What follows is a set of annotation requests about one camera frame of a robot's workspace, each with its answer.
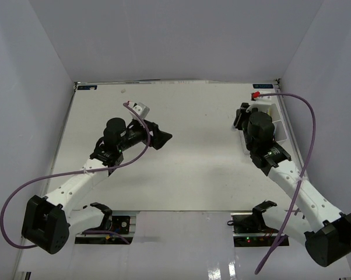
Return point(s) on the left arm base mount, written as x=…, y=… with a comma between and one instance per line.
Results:
x=121, y=226

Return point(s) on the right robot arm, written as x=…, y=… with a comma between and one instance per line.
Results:
x=322, y=228

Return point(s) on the white compartment organizer tray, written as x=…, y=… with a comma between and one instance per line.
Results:
x=280, y=133

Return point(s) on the left blue corner label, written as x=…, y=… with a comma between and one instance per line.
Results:
x=87, y=87

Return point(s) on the right blue corner label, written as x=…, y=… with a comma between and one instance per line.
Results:
x=262, y=86

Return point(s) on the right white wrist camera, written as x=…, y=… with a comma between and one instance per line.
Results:
x=260, y=102

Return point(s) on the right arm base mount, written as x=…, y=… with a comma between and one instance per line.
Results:
x=250, y=230

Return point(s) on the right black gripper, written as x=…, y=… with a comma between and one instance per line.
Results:
x=241, y=114

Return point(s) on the blue corner label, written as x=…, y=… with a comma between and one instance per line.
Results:
x=262, y=86
x=87, y=87

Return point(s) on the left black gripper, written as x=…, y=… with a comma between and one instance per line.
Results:
x=159, y=137

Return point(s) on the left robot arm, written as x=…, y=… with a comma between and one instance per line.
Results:
x=50, y=220

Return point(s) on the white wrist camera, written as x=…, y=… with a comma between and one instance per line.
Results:
x=260, y=102
x=140, y=110

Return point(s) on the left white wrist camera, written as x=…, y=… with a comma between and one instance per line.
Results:
x=140, y=110

